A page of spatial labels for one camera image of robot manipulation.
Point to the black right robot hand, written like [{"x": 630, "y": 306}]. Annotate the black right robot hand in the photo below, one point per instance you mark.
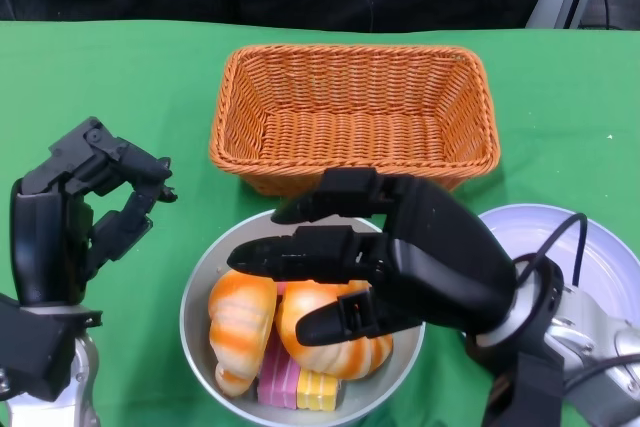
[{"x": 440, "y": 257}]

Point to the pink striped cake slice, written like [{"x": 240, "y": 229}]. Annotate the pink striped cake slice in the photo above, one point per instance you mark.
[{"x": 277, "y": 382}]

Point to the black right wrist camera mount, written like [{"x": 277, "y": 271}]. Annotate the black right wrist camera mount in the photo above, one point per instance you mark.
[{"x": 530, "y": 387}]

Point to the orange wicker basket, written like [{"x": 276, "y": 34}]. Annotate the orange wicker basket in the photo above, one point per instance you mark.
[{"x": 350, "y": 147}]

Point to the green tablecloth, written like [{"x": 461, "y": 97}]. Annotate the green tablecloth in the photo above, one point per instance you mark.
[{"x": 125, "y": 97}]

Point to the grey bowl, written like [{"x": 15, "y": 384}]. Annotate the grey bowl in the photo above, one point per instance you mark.
[{"x": 200, "y": 297}]

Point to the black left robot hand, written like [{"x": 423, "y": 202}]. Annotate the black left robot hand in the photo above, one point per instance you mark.
[{"x": 40, "y": 237}]

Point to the lavender plate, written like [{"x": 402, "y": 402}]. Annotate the lavender plate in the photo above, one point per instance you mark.
[{"x": 610, "y": 257}]

